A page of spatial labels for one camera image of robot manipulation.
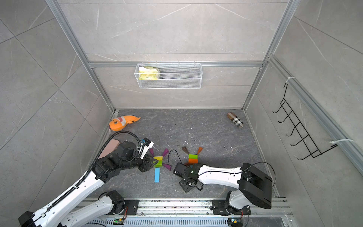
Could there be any green rectangular block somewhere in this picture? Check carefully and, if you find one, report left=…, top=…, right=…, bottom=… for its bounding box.
left=154, top=160, right=163, bottom=168

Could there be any yellow rectangular block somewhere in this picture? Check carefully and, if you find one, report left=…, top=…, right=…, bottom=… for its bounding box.
left=154, top=156, right=163, bottom=161

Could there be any purple wedge block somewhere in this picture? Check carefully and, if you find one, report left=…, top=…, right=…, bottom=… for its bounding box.
left=163, top=164, right=172, bottom=171
left=149, top=148, right=155, bottom=157
left=162, top=148, right=169, bottom=157

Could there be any light blue block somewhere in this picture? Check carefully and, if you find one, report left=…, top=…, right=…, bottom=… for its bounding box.
left=154, top=167, right=160, bottom=183

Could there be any orange rectangular block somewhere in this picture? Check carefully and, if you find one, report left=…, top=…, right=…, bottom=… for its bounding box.
left=188, top=159, right=198, bottom=165

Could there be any light green block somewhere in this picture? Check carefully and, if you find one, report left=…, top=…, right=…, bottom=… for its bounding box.
left=189, top=154, right=198, bottom=159

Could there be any dark brown wedge block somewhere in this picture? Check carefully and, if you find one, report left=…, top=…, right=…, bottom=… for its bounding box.
left=182, top=146, right=190, bottom=155

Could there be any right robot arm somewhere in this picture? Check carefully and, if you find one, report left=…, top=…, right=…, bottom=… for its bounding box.
left=173, top=163, right=273, bottom=211

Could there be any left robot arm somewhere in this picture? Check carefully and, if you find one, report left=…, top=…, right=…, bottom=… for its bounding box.
left=19, top=139, right=157, bottom=227

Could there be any orange fish plush toy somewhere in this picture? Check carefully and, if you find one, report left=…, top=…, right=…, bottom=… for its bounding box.
left=109, top=115, right=141, bottom=131

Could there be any plaid brown case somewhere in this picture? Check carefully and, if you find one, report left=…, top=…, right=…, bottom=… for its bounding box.
left=227, top=112, right=244, bottom=128

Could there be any yellow white cloth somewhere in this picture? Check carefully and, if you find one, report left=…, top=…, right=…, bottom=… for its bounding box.
left=138, top=66, right=160, bottom=80

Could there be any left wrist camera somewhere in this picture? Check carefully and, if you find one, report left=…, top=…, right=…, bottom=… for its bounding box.
left=139, top=138, right=154, bottom=159

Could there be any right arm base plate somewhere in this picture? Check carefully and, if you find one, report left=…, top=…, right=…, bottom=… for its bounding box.
left=211, top=200, right=251, bottom=216

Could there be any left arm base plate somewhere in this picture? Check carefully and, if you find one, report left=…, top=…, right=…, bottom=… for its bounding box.
left=111, top=200, right=140, bottom=215

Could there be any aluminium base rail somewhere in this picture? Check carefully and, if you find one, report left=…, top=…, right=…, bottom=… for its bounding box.
left=75, top=198, right=297, bottom=227

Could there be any white wire mesh basket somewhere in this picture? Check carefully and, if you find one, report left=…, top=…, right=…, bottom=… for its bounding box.
left=134, top=62, right=203, bottom=89

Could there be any black wire hook rack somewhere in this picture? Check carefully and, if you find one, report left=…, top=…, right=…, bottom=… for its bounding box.
left=273, top=84, right=337, bottom=161

